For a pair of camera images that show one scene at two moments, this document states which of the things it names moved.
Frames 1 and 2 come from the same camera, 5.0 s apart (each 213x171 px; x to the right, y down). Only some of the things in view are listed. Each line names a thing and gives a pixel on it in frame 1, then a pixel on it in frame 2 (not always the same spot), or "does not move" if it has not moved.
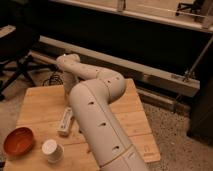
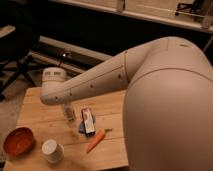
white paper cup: x=53 y=151 does not move
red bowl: x=18 y=142 does not move
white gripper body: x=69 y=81 to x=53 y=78
